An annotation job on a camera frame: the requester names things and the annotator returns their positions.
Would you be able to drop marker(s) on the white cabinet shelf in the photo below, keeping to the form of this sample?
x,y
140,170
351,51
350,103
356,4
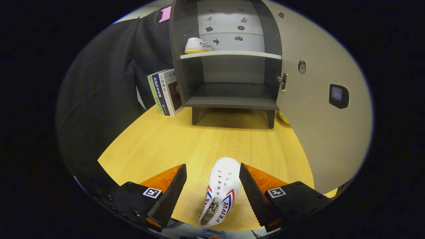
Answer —
x,y
232,54

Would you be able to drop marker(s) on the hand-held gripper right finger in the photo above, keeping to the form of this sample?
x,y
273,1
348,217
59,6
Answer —
x,y
254,196

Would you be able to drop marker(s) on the dark blue book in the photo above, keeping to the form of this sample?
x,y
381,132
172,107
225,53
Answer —
x,y
161,96

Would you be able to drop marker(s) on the black backdrop cloth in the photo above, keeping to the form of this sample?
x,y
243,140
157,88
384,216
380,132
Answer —
x,y
99,99

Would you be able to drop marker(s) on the yellow soft object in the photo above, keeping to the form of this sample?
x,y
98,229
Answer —
x,y
284,119

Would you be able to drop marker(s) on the beige shoe cabinet door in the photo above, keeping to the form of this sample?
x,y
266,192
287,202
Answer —
x,y
318,132

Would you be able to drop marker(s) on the white canvas shoe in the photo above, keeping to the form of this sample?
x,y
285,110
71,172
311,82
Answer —
x,y
222,179
196,44

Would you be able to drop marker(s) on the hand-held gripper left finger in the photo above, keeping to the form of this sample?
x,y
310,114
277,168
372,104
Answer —
x,y
171,196

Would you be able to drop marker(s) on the white book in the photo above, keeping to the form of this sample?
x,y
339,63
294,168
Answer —
x,y
172,96

